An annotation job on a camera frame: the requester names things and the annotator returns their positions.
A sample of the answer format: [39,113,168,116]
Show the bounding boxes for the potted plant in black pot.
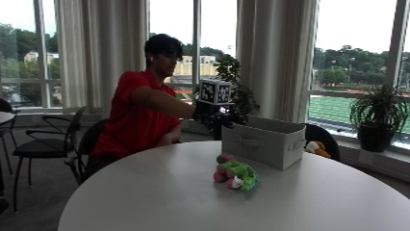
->
[349,82,410,154]

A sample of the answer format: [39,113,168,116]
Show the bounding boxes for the white fabric storage box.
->
[221,115,308,171]

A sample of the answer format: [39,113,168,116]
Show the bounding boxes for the white cube with black markers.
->
[197,78,235,106]

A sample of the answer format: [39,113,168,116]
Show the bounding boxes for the green and pink soft toy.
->
[212,153,260,193]

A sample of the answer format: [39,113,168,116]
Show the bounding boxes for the the person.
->
[81,33,205,181]

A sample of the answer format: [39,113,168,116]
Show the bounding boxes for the tall leafy plant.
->
[213,54,261,141]

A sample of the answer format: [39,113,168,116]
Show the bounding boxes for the beige curtain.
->
[52,0,152,118]
[235,0,321,124]

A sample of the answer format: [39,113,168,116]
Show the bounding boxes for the black chair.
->
[63,117,111,187]
[0,97,20,176]
[301,122,342,163]
[12,105,88,213]

